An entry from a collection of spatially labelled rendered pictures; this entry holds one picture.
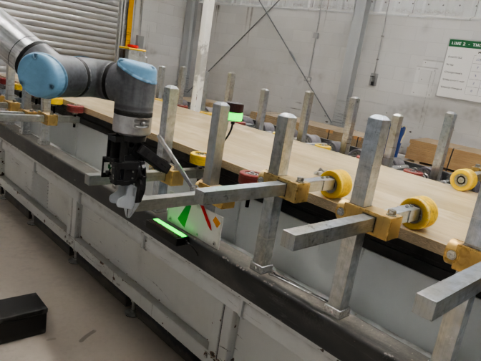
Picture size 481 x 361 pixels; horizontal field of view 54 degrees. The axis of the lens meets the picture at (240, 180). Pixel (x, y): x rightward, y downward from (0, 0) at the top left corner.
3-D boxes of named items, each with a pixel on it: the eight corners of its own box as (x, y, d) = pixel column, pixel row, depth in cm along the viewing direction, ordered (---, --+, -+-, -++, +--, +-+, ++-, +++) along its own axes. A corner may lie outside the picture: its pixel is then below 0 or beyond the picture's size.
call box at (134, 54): (127, 70, 163) (129, 46, 161) (117, 67, 168) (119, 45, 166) (144, 71, 168) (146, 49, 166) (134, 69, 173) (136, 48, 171)
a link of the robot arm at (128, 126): (139, 112, 117) (161, 119, 110) (137, 131, 118) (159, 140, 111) (106, 110, 111) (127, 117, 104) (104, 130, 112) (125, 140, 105)
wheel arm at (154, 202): (136, 215, 117) (137, 199, 116) (129, 210, 120) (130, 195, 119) (257, 200, 147) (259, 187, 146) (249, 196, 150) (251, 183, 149)
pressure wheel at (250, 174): (246, 212, 142) (252, 175, 139) (229, 203, 148) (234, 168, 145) (264, 209, 148) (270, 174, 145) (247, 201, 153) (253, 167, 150)
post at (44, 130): (41, 154, 228) (46, 53, 216) (38, 152, 230) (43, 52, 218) (48, 154, 230) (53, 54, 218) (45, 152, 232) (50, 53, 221)
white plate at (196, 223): (217, 250, 135) (222, 217, 133) (165, 220, 153) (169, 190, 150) (218, 250, 135) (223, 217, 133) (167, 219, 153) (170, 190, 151)
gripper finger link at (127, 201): (110, 219, 114) (114, 183, 112) (132, 216, 119) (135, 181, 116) (117, 223, 112) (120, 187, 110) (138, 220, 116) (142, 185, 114)
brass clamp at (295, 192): (293, 204, 113) (296, 184, 112) (253, 188, 122) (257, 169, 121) (308, 201, 117) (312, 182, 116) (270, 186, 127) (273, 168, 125)
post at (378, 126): (336, 324, 107) (384, 116, 96) (324, 316, 110) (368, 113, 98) (345, 319, 110) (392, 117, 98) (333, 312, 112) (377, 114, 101)
